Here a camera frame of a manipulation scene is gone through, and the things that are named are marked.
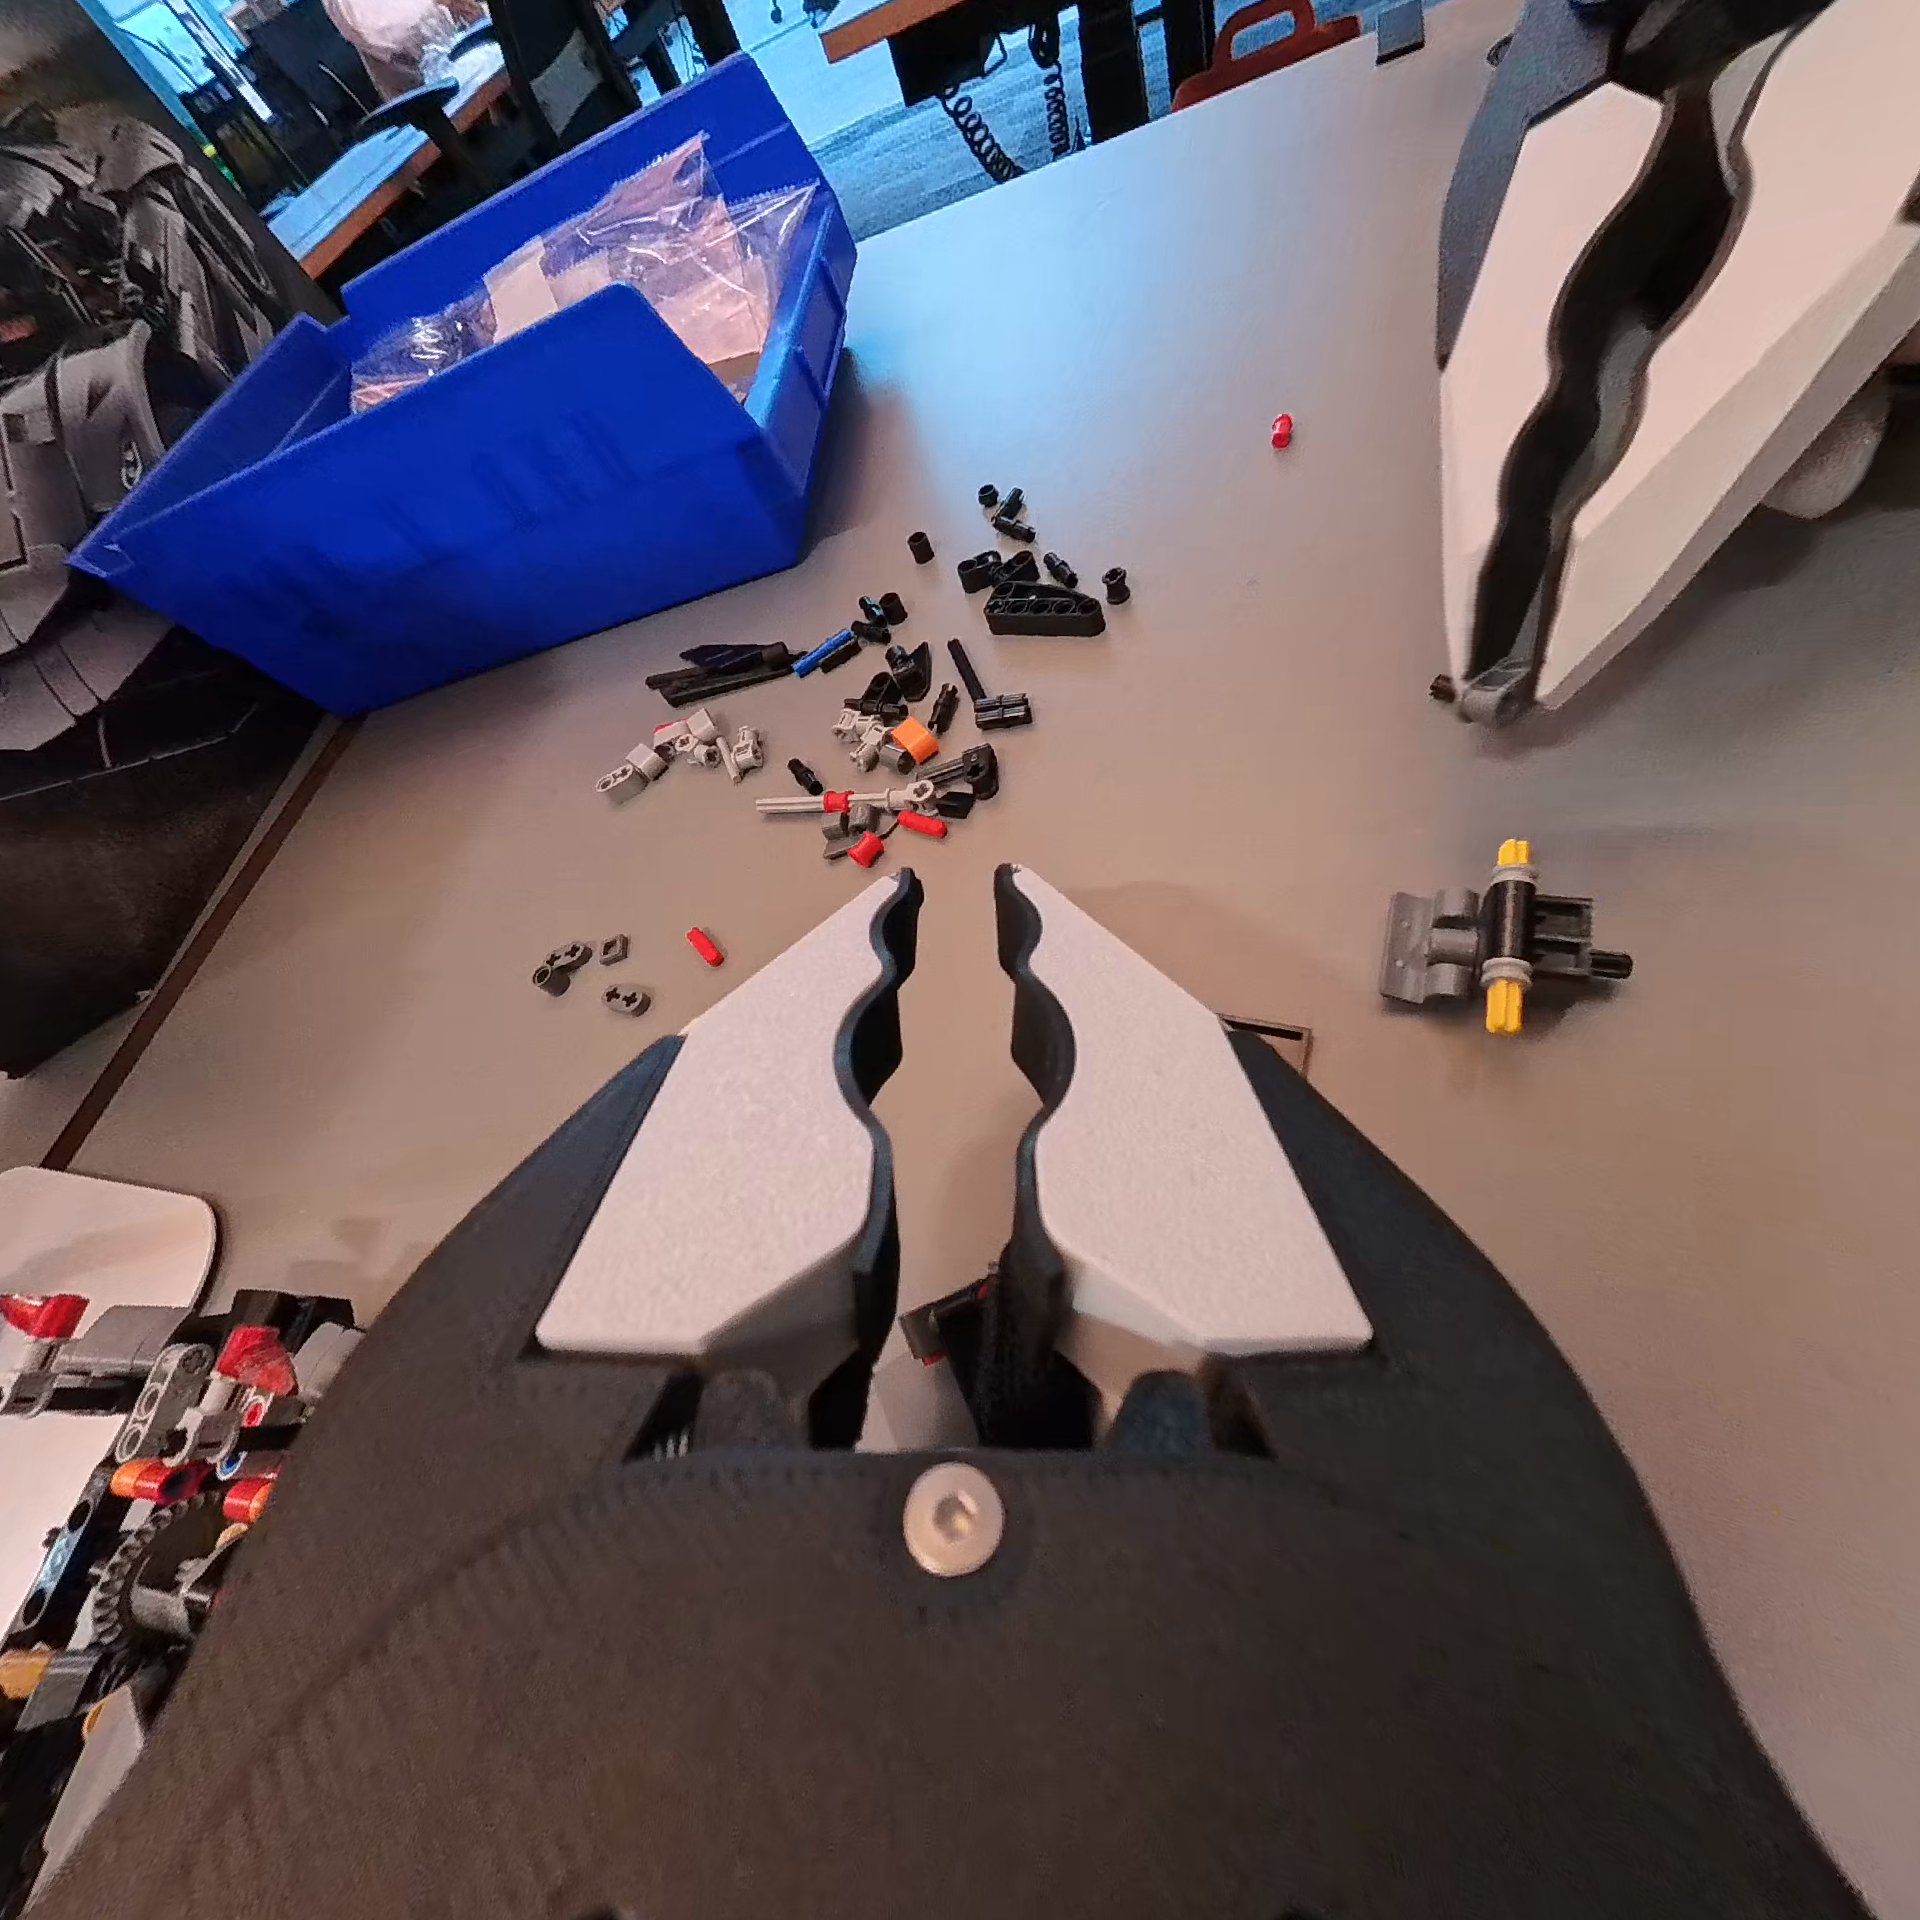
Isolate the red handle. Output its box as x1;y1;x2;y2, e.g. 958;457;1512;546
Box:
1169;0;1357;111

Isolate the black coiled cable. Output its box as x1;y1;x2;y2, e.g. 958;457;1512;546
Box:
943;69;1084;187

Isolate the partly built lego car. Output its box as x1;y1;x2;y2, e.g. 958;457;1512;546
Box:
0;1289;361;1801

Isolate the silver lego body panel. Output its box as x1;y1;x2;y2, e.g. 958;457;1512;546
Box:
45;1695;153;1847

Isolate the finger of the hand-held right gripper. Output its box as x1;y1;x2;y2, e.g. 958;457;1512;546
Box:
1521;0;1920;716
1434;77;1676;684

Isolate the yellow axle lego assembly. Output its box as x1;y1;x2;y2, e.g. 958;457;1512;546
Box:
1377;838;1636;1037

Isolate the white rounded board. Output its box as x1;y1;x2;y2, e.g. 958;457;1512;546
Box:
0;1167;227;1637

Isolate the pile of lego pieces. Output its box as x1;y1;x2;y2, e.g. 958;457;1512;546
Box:
589;481;1137;871

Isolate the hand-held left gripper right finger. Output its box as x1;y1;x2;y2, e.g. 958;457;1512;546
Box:
991;862;1373;1449

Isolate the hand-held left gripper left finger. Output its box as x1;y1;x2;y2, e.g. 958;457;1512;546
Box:
532;870;925;1449

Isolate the lego set box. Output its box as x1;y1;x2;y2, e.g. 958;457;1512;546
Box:
0;0;348;1078

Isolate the black metal stand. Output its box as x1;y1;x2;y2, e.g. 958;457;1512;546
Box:
486;0;751;154

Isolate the brown wooden desk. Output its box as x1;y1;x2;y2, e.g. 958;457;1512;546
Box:
270;58;518;277
824;0;1081;69

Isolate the blue plastic bin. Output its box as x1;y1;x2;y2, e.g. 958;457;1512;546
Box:
68;51;859;717

